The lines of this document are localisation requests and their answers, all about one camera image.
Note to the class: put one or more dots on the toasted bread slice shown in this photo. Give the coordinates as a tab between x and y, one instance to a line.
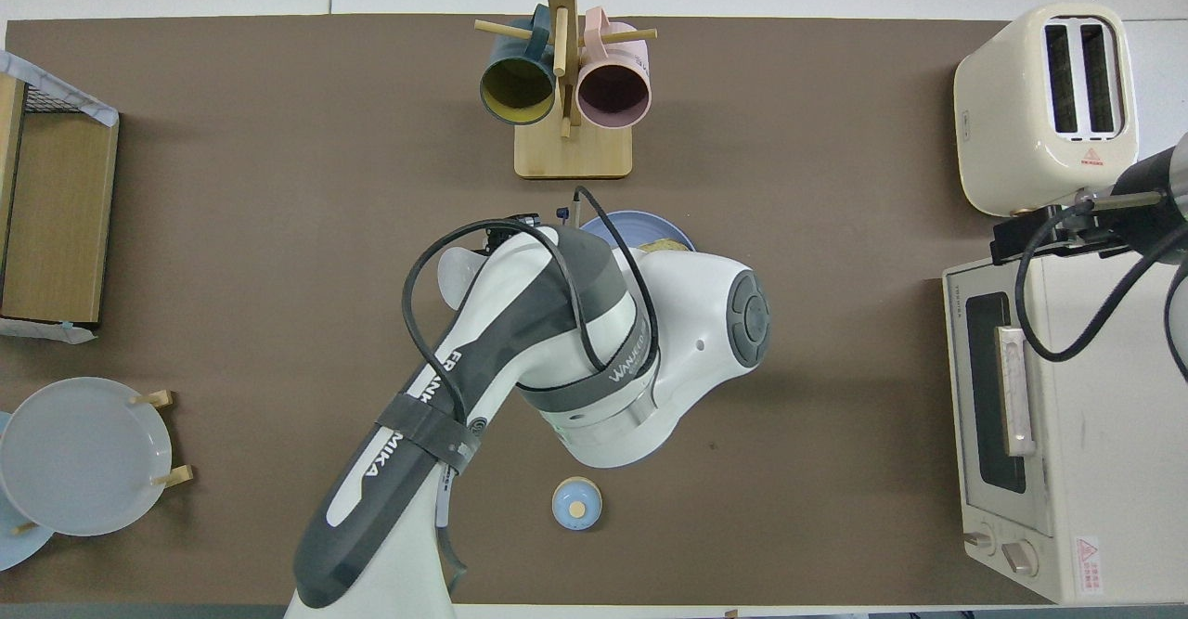
664	246

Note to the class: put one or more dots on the wooden mug tree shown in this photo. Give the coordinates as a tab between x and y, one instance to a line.
574	150

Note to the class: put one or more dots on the cream two-slot toaster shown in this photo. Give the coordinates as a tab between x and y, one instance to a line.
1012	109

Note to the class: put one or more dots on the light blue plate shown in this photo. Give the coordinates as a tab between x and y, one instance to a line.
14	549

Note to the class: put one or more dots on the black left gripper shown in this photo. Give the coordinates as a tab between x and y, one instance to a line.
510	227

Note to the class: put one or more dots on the wooden plate rack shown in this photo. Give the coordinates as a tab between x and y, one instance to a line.
176	477

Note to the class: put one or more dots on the white paper scrap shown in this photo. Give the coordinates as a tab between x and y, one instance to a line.
46	329

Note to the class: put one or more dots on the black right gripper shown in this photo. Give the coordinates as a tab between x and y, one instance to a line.
1146	201

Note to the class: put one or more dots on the pink mug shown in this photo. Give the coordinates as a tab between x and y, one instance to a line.
613	90

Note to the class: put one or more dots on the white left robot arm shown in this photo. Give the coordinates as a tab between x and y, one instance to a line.
520	350

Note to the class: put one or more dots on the teal mug with yellow inside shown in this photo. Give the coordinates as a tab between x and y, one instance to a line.
517	90

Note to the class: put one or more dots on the pale grey plate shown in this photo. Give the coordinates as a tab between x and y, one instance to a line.
83	457

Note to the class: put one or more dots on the seasoning bottle with navy cap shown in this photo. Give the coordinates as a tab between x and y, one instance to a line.
459	276

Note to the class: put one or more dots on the blue round plate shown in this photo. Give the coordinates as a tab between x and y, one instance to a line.
640	227

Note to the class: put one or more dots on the white toaster oven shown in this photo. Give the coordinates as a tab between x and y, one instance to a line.
1104	415

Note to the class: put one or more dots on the white grid-patterned cloth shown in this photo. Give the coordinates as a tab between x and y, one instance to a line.
56	85

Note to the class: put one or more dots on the brown table mat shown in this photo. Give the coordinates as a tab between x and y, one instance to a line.
278	229

